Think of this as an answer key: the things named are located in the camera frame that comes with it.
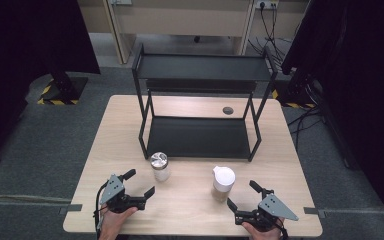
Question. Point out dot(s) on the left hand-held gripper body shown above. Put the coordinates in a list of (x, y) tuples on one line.
[(113, 191)]

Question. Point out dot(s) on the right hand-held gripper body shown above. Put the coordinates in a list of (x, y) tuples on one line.
[(273, 208)]

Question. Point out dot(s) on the glass jar with white lid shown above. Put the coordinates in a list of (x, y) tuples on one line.
[(223, 181)]

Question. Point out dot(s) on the glass jar with metal lid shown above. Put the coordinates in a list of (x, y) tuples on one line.
[(161, 166)]

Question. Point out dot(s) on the black metal shelf rack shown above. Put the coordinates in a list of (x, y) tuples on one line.
[(196, 136)]

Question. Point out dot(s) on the person's right hand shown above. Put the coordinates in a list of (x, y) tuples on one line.
[(265, 235)]

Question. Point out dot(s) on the person's left hand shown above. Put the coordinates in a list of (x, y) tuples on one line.
[(111, 225)]

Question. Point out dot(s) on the round grey table grommet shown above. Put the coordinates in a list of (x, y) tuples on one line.
[(228, 110)]

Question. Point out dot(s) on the black stand base striped tape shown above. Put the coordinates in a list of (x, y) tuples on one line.
[(293, 98), (63, 90)]

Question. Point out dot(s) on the black curtain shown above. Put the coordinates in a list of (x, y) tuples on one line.
[(363, 83), (20, 50)]

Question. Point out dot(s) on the beige desk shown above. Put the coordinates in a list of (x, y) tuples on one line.
[(180, 20)]

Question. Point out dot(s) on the white wall socket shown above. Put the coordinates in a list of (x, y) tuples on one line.
[(266, 4)]

